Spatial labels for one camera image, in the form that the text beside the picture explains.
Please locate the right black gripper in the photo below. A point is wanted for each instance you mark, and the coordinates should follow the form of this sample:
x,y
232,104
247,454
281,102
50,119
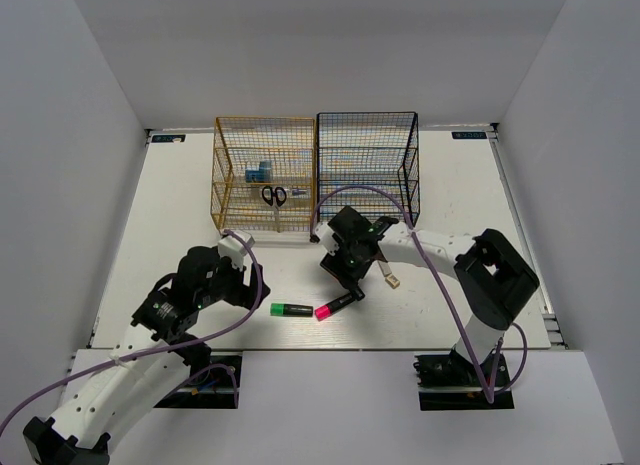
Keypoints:
x,y
335,265

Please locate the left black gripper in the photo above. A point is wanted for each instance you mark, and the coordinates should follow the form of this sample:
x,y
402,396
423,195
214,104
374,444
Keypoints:
x,y
243,291

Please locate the beige eraser block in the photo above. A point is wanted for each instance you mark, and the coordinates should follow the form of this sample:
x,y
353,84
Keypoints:
x,y
392,281

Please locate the pink highlighter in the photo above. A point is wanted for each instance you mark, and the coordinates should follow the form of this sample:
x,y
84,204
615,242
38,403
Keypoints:
x,y
325,311

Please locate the green highlighter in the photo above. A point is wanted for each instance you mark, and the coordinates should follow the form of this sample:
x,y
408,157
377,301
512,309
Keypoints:
x,y
291,310

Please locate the black handled scissors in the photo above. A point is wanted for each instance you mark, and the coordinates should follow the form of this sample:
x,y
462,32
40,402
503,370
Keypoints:
x,y
275,198

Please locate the blue tape dispenser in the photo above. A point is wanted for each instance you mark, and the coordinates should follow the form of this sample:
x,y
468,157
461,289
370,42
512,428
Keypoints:
x,y
261,174

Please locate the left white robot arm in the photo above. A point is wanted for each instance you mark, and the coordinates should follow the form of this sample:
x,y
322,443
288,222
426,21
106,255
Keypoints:
x,y
156,356

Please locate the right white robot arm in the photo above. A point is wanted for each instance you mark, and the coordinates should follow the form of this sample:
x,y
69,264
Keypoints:
x,y
495,279

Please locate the white correction tape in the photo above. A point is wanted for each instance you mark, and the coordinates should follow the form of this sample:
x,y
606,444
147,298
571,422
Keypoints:
x,y
385,268

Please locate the left table label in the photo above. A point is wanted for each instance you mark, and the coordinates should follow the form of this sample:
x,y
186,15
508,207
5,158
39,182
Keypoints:
x,y
168,138

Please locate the table label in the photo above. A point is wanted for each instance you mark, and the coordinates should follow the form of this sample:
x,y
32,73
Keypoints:
x,y
469,135
168,138

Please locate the right table label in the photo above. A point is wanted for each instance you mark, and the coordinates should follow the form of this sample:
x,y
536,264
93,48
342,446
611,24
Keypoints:
x,y
469,135

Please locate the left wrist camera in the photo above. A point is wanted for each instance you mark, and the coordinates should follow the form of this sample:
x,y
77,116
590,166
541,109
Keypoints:
x,y
235,246

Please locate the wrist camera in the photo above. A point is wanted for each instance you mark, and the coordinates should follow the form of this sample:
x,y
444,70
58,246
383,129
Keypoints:
x,y
235,246
325,236

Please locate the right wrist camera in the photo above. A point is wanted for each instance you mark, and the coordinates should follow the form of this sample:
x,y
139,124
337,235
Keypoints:
x,y
325,236

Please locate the black wire shelf rack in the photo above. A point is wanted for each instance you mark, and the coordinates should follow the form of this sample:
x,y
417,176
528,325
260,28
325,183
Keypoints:
x,y
368,161

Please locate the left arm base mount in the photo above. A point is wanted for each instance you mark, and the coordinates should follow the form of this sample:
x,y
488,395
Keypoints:
x,y
216,389

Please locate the gold wire shelf rack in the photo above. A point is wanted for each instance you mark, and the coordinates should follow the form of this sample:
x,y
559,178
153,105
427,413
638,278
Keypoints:
x,y
243,141

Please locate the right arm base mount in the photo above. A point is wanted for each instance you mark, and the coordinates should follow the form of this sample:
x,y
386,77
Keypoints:
x,y
443,385

